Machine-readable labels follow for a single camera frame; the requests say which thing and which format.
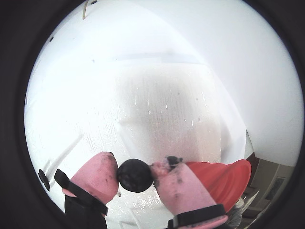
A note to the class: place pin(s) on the pink foam gripper finger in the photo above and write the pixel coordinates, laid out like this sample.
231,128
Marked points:
93,177
181,190

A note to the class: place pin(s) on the red ribbed cup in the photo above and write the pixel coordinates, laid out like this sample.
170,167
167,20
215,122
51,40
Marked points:
226,181

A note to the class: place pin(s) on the white pipe cleaner stem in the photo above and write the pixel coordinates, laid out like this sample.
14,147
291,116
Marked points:
66,152

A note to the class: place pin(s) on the person in grey sweater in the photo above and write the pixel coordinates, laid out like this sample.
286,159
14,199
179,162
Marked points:
236,214

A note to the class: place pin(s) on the white foam board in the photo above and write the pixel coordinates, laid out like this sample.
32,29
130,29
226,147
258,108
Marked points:
166,107

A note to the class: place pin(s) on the thin tan stick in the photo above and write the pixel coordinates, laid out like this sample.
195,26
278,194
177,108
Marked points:
84,12

